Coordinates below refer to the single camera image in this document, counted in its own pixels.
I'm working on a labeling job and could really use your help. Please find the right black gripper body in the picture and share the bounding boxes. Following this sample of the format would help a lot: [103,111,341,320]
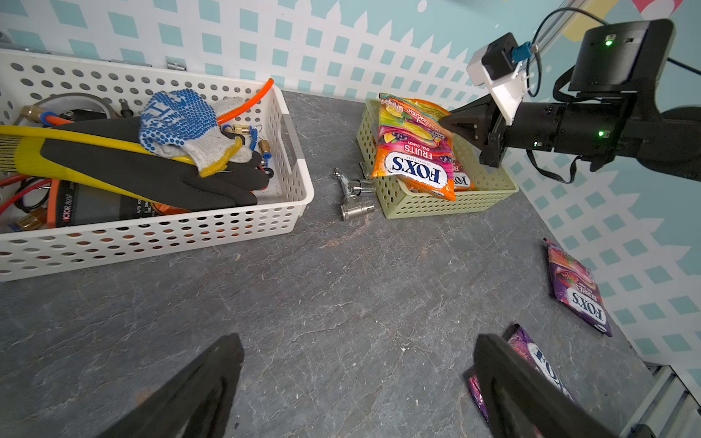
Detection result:
[478,98,630,167]

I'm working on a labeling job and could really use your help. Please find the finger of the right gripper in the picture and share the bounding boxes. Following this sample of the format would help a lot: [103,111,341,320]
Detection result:
[439,95,496,151]

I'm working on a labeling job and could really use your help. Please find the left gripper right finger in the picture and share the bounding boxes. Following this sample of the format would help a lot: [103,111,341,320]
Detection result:
[473,334,614,437]

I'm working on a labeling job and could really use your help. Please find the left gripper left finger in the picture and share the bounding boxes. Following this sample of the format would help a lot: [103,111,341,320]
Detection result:
[100,333,245,437]

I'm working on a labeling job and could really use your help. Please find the orange white candy bag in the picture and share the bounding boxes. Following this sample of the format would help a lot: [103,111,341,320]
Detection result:
[410,97,476,193]

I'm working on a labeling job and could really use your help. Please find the purple Fox's berries bag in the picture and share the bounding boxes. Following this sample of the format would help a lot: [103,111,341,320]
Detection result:
[464,322,576,423]

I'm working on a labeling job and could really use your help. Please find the orange Fox's fruits bag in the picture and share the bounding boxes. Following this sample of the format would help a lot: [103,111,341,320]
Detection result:
[372,93,456,202]

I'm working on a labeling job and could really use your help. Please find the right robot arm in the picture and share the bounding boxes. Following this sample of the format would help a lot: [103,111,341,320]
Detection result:
[440,19,700,181]

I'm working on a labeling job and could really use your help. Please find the green plastic basket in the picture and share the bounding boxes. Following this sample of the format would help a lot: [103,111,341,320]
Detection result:
[357,93,518,219]

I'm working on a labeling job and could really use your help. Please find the white plastic basket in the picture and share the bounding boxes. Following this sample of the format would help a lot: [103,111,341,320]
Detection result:
[1,49,314,282]

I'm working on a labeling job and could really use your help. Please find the metal fitting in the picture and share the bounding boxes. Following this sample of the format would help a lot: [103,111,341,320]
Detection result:
[333,168,376,221]

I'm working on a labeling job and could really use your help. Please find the orange tube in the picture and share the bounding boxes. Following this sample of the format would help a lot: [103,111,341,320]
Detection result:
[217,78,275,125]

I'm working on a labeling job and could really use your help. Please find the yellow black tool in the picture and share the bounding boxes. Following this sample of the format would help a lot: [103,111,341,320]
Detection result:
[1,118,270,212]

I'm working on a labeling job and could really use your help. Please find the blue white work glove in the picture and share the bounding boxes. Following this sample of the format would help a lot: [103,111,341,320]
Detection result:
[138,89,253,177]

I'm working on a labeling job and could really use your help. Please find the purple Fox's bag near wall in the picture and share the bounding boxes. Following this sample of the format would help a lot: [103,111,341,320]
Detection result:
[544,238,613,338]

